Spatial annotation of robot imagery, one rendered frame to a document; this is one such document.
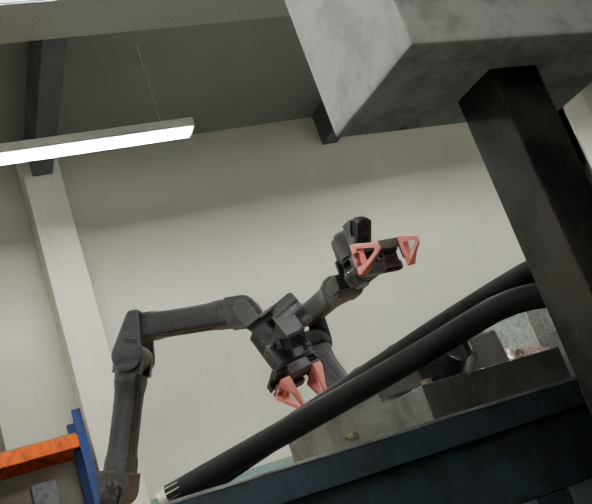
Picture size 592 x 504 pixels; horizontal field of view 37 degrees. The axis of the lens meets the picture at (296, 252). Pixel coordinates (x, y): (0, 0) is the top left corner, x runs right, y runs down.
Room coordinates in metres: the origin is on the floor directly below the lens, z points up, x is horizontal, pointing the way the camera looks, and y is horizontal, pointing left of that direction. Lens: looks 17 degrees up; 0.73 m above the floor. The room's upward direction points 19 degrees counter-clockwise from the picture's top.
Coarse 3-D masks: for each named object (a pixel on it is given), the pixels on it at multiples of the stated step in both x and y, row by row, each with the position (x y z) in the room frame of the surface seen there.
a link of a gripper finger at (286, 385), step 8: (288, 376) 1.68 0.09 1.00; (280, 384) 1.68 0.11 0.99; (288, 384) 1.67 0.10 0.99; (296, 384) 1.74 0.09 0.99; (280, 392) 1.71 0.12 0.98; (288, 392) 1.71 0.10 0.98; (296, 392) 1.68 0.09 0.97; (280, 400) 1.72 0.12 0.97; (288, 400) 1.71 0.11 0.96; (296, 408) 1.71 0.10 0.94
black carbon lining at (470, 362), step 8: (464, 344) 1.45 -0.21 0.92; (448, 352) 1.52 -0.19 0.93; (456, 352) 1.51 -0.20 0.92; (464, 352) 1.48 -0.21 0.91; (472, 352) 1.45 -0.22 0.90; (440, 360) 1.39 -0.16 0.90; (448, 360) 1.39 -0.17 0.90; (456, 360) 1.40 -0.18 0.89; (464, 360) 1.41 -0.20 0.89; (472, 360) 1.42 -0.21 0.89; (424, 368) 1.39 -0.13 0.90; (432, 368) 1.39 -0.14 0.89; (440, 368) 1.39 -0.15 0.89; (448, 368) 1.40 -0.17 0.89; (456, 368) 1.40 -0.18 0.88; (464, 368) 1.41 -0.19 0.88; (472, 368) 1.43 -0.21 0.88; (424, 376) 1.39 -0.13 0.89; (432, 376) 1.39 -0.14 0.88; (440, 376) 1.39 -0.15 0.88; (448, 376) 1.40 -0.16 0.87
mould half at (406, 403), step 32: (480, 352) 1.46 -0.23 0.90; (544, 352) 1.36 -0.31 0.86; (416, 384) 1.39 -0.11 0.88; (448, 384) 1.27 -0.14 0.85; (480, 384) 1.30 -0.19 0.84; (512, 384) 1.32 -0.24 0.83; (544, 384) 1.35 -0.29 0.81; (352, 416) 1.45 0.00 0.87; (384, 416) 1.36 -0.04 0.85; (416, 416) 1.29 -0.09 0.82; (320, 448) 1.58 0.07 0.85
